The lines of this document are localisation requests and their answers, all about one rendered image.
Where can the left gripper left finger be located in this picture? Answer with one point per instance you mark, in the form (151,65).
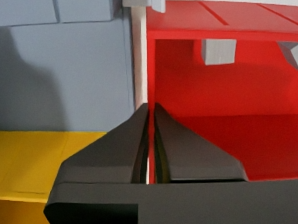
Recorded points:
(115,156)

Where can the yellow open bin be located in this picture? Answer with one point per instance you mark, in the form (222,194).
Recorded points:
(29,162)

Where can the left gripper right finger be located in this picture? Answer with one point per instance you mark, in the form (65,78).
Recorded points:
(188,157)

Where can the dark blue-grey shelf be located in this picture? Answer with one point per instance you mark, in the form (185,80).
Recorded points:
(61,77)

